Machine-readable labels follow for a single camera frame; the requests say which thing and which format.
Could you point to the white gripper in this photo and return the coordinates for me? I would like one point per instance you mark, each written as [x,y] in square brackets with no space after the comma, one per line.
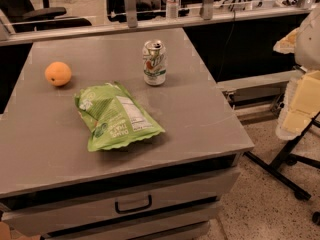
[308,44]

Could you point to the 7up soda can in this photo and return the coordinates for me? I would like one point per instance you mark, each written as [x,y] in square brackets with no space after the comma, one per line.
[154,62]

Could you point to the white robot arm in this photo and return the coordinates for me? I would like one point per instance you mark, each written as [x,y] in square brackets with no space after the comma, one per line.
[307,48]

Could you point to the black rolling stand base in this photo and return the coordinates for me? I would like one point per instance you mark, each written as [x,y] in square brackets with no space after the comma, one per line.
[288,172]

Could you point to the clear plastic water bottle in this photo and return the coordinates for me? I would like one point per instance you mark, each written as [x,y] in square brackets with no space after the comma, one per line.
[172,7]

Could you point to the green chip bag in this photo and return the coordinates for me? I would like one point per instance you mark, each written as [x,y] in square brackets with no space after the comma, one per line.
[115,119]

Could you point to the orange fruit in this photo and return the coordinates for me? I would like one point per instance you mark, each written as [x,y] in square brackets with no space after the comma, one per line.
[58,74]

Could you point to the grey drawer with black handle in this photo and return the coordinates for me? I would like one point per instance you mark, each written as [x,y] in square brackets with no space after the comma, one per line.
[91,209]

